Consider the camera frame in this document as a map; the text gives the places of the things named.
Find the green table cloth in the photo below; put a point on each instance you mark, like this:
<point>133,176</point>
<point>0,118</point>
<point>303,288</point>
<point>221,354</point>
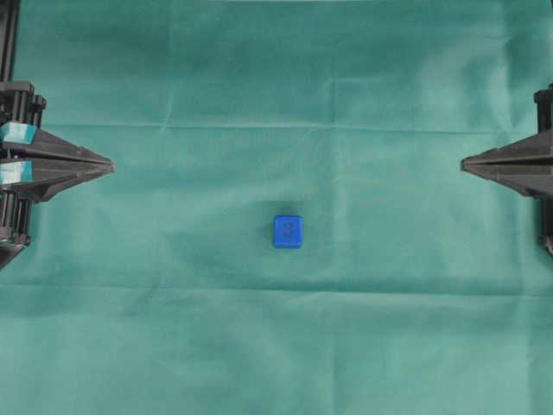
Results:
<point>418,289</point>

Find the blue cube block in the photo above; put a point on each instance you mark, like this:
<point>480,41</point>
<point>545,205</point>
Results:
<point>288,231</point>

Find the black frame rail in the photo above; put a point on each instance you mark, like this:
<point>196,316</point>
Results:
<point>8,21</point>

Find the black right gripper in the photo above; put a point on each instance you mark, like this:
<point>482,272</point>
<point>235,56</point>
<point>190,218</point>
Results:
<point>528,180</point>

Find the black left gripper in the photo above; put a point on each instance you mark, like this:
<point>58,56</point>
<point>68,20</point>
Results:
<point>25,180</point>

